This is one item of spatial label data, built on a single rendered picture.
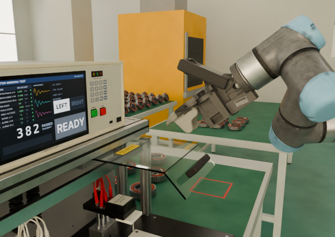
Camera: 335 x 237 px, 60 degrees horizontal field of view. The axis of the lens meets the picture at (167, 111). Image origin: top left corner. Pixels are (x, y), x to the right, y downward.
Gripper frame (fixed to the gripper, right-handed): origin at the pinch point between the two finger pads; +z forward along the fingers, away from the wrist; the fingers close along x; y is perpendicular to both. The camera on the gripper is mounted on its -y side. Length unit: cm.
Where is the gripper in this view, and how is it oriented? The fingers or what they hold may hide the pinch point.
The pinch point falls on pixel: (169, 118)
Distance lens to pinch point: 68.9
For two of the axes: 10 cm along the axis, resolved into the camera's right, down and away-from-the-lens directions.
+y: 5.5, 8.3, -1.0
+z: -7.2, 5.3, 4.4
